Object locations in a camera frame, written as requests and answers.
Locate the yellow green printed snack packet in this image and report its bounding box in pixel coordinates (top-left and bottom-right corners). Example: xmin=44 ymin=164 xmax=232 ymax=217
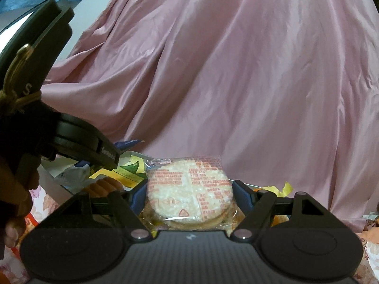
xmin=89 ymin=153 xmax=149 ymax=190

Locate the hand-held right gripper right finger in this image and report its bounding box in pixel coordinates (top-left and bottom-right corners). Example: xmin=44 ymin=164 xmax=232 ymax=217
xmin=231 ymin=179 xmax=341 ymax=241

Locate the pale yellow snack packet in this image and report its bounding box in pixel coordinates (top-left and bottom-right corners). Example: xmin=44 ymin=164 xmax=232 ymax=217
xmin=260 ymin=181 xmax=294 ymax=198

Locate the clear rice cracker packet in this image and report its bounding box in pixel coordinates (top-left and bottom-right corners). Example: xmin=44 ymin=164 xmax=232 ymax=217
xmin=143 ymin=153 xmax=238 ymax=232

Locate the blue and white snack packet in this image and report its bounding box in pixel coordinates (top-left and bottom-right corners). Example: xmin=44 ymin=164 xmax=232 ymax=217
xmin=113 ymin=139 xmax=143 ymax=152

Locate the person's left hand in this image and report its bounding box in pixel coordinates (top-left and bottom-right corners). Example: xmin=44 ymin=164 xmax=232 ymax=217
xmin=0 ymin=157 xmax=40 ymax=253

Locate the orange ridged snack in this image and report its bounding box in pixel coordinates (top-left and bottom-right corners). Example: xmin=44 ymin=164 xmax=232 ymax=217
xmin=84 ymin=178 xmax=124 ymax=198

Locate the pink satin quilt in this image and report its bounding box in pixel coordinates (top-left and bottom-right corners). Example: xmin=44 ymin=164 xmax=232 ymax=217
xmin=40 ymin=0 xmax=379 ymax=234

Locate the floral bedspread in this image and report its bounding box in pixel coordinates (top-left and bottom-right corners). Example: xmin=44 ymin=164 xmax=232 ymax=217
xmin=0 ymin=188 xmax=379 ymax=284

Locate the clear plastic wrapper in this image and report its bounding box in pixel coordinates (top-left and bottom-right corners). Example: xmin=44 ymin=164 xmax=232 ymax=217
xmin=56 ymin=164 xmax=91 ymax=191

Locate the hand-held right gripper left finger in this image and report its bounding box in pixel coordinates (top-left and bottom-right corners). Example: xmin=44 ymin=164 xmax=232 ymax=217
xmin=40 ymin=180 xmax=153 ymax=241

